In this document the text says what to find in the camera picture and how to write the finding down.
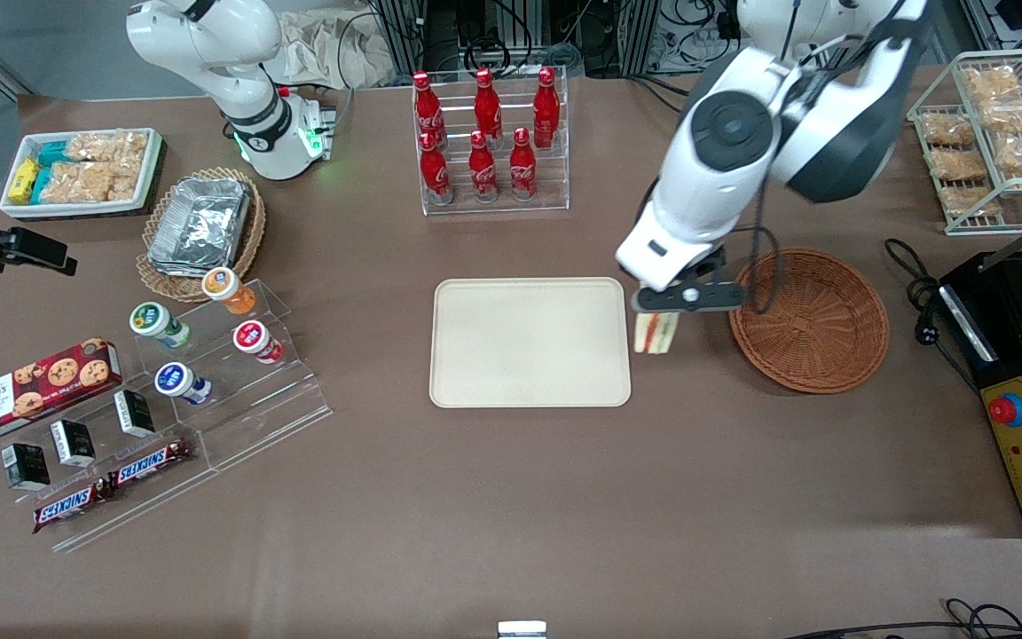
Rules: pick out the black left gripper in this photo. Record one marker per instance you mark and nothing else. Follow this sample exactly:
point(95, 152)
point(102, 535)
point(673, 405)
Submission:
point(711, 264)

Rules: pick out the triangular sandwich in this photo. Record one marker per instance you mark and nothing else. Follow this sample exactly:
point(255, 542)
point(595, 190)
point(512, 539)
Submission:
point(656, 335)

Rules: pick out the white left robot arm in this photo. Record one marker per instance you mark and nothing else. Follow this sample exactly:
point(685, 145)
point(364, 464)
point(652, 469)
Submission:
point(706, 195)

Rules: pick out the round brown wicker basket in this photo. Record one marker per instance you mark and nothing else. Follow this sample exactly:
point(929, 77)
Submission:
point(813, 328)

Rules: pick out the beige plastic tray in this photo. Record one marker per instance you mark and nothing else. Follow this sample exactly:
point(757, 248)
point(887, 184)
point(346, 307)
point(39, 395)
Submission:
point(529, 342)

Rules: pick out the oval light wicker basket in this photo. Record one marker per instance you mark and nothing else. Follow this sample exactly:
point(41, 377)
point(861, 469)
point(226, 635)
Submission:
point(249, 240)

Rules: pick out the white rectangular snack bin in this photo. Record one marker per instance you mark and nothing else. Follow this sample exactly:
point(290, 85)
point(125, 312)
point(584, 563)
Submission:
point(76, 209)

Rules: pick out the teal snack packet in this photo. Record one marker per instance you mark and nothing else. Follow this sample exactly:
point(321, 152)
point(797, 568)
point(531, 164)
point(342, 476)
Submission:
point(54, 153)
point(41, 185)

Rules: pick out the yellow snack packet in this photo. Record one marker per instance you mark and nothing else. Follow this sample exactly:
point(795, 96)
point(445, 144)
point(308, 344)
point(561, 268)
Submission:
point(23, 180)

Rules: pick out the clear bag rice crackers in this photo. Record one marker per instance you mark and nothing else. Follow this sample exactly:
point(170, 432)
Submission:
point(107, 146)
point(76, 182)

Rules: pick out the red Walkers cookie box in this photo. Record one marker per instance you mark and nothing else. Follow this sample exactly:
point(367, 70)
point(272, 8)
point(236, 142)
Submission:
point(32, 390)

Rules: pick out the green lid yogurt cup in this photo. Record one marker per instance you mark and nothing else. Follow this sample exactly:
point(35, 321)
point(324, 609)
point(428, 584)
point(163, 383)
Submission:
point(154, 321)

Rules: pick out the stacked aluminium foil containers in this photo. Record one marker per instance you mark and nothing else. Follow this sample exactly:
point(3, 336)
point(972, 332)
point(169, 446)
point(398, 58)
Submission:
point(200, 222)

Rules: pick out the small black box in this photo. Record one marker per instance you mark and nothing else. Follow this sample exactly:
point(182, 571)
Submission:
point(135, 413)
point(27, 466)
point(74, 442)

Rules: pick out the blue lid yogurt cup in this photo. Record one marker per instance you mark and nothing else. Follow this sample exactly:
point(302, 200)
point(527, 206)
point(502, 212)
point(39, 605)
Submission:
point(176, 382)

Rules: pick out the orange lid yogurt cup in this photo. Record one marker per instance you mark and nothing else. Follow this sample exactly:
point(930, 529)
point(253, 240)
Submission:
point(225, 288)

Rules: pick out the red cola bottle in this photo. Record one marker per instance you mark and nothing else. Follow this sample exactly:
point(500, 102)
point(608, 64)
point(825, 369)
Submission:
point(427, 111)
point(436, 173)
point(522, 167)
point(483, 173)
point(487, 105)
point(546, 105)

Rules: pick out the clear acrylic bottle rack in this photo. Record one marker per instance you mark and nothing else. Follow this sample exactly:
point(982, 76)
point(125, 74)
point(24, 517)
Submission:
point(498, 206)

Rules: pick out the red lid yogurt cup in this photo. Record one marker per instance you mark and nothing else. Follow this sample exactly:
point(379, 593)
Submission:
point(254, 339)

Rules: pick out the Snickers chocolate bar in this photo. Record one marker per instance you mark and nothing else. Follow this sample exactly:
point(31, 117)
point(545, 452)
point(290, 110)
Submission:
point(67, 508)
point(147, 464)

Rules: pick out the clear acrylic stepped stand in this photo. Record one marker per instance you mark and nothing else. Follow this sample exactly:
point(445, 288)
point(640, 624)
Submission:
point(254, 408)

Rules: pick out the black appliance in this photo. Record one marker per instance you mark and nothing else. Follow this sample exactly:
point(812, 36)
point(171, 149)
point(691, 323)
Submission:
point(1008, 355)

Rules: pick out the crumpled beige cloth bag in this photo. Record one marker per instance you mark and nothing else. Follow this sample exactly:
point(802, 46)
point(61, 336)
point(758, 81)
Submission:
point(334, 49)

